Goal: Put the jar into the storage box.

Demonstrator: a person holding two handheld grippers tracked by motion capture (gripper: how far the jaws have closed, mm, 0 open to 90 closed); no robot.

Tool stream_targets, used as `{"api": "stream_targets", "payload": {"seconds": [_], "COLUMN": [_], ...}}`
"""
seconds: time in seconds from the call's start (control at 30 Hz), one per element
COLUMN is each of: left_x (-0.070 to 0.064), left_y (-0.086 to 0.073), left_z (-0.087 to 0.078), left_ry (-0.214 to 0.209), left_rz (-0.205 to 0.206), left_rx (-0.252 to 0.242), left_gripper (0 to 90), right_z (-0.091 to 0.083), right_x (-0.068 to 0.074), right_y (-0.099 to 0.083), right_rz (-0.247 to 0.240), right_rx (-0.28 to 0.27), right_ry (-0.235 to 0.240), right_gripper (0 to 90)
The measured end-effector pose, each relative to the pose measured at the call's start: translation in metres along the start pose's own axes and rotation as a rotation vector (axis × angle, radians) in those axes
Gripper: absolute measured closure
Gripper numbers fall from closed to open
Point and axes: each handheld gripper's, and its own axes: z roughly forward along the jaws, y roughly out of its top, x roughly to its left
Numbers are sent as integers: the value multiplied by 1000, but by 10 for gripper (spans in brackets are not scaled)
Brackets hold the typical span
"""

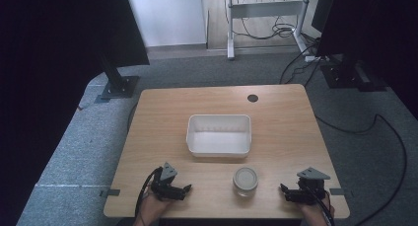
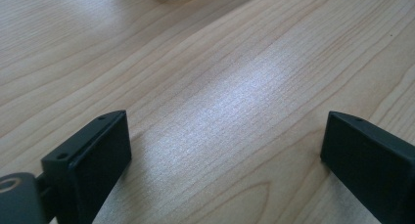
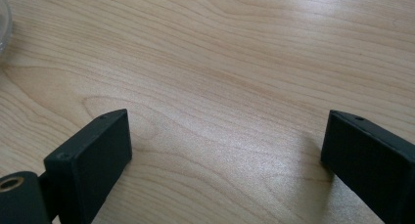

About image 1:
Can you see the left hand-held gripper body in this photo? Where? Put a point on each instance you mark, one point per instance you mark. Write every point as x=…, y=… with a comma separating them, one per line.
x=165, y=183

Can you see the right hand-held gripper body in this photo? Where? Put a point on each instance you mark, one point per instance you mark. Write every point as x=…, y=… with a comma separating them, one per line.
x=309, y=186

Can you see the person's right hand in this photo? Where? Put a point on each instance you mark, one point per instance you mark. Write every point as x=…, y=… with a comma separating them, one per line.
x=313, y=211

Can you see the person's left hand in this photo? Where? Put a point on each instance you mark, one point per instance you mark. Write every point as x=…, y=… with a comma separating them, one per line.
x=153, y=206

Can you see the grey tape strip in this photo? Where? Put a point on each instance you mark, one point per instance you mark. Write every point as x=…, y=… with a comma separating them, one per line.
x=336, y=191
x=111, y=192

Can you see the glass jar with white lid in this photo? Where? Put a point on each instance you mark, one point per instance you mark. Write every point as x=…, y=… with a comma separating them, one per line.
x=245, y=181

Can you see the white plastic bin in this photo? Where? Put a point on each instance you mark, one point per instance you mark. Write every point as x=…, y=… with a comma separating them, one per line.
x=219, y=137

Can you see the black round table grommet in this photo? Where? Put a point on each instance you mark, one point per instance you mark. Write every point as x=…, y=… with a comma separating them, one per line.
x=252, y=98

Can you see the black stand base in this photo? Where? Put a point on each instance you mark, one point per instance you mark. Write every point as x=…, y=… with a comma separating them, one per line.
x=348, y=76

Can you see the white power strip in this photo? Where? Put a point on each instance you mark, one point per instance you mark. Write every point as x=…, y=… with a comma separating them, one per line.
x=313, y=58

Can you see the white board panel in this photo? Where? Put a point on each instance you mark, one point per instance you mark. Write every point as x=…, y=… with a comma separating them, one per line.
x=167, y=15

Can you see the black curtain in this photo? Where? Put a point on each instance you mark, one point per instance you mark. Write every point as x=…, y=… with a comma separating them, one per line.
x=55, y=55
x=378, y=28

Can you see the black stand with base plate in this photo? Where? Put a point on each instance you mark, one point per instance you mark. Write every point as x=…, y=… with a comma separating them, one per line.
x=115, y=81

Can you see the white metal desk frame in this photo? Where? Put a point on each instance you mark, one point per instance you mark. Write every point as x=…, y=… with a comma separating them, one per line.
x=266, y=9

